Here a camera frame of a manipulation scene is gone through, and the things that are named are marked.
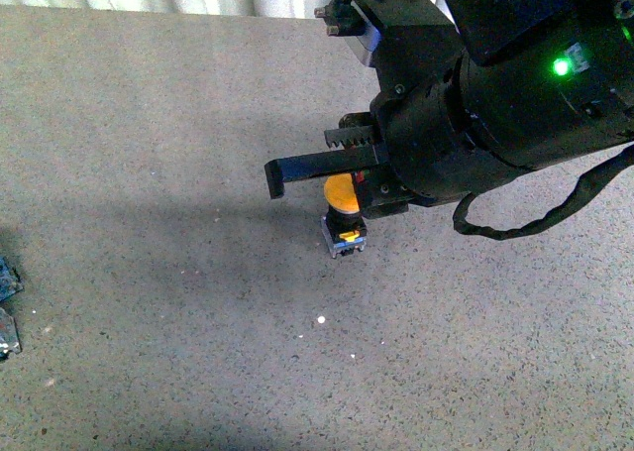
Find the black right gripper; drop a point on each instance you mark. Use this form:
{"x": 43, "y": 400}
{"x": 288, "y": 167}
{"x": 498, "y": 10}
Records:
{"x": 425, "y": 149}

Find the yellow push button switch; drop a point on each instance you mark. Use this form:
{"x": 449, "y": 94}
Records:
{"x": 343, "y": 226}

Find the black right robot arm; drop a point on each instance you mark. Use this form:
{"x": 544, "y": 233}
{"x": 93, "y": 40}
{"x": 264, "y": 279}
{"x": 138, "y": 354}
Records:
{"x": 475, "y": 95}

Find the blue circuit board piece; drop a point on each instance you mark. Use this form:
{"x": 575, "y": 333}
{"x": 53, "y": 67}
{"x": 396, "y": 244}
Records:
{"x": 10, "y": 280}

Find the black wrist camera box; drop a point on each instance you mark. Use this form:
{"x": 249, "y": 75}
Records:
{"x": 405, "y": 42}

